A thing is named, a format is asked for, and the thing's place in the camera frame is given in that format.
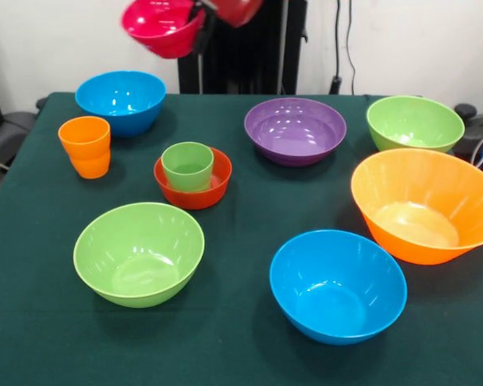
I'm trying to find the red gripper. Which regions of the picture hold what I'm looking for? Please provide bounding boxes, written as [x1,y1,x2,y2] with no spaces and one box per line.
[187,0,265,55]

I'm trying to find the pink plastic bowl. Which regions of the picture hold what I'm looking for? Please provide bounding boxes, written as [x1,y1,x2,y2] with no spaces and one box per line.
[121,0,207,60]

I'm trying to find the blue plastic bowl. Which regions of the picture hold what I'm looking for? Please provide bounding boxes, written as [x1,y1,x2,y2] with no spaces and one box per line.
[269,229,408,347]
[74,70,167,138]

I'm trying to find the green plastic cup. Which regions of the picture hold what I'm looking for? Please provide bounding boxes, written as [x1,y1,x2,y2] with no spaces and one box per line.
[160,141,215,193]

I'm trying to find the red plastic bowl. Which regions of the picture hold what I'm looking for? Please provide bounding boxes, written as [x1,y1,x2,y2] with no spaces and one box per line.
[153,146,233,211]

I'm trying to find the purple plastic bowl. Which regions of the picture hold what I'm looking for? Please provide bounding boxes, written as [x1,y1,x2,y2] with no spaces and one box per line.
[243,96,348,168]

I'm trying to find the orange plastic cup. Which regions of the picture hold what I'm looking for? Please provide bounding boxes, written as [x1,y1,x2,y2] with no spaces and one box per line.
[57,115,112,180]

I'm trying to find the black office chair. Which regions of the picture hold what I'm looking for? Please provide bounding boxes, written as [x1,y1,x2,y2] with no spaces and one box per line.
[0,96,49,174]
[452,102,483,168]

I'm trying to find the green plastic bowl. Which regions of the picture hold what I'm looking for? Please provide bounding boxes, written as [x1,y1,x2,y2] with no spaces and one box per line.
[365,95,466,154]
[72,201,206,310]

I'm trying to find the large orange plastic bowl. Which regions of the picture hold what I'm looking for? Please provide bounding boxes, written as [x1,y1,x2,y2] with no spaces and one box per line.
[350,147,483,266]

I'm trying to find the dark green tablecloth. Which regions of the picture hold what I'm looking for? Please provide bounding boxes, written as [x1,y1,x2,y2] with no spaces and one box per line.
[0,91,483,386]

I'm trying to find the black wall cable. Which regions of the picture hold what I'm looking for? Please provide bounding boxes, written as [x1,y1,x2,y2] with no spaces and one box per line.
[328,0,357,96]

